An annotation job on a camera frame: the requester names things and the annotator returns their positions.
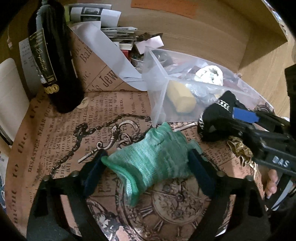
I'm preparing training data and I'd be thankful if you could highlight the white patterned fabric bundle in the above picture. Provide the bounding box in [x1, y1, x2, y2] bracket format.
[194, 65, 223, 86]

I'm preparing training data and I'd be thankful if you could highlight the yellow sponge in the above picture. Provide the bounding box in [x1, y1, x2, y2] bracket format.
[166, 80, 197, 113]

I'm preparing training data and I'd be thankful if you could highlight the green knitted cloth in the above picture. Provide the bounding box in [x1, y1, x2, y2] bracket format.
[101, 123, 202, 206]

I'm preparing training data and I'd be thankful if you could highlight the grey knit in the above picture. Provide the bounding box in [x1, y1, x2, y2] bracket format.
[185, 80, 225, 100]

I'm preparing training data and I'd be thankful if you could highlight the right hand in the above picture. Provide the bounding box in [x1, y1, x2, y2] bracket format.
[265, 169, 278, 199]

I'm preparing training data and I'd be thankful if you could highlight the vintage newspaper print mat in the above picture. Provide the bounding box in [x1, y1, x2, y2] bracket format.
[6, 23, 270, 240]

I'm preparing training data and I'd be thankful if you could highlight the clear plastic storage box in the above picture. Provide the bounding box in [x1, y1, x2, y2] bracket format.
[142, 47, 274, 126]

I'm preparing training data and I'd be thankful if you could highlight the cream ceramic mug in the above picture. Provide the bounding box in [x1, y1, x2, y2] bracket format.
[0, 58, 29, 141]

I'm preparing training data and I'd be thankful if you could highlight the orange sticky note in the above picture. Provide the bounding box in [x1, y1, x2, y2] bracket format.
[130, 0, 198, 19]

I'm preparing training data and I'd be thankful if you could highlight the stack of papers and magazines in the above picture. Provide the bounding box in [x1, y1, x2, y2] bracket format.
[64, 3, 164, 60]

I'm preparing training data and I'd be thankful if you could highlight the dark wine bottle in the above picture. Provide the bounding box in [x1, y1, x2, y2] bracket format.
[28, 1, 84, 113]

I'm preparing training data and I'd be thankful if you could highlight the gold chain ornament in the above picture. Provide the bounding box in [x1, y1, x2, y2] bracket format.
[227, 136, 257, 175]

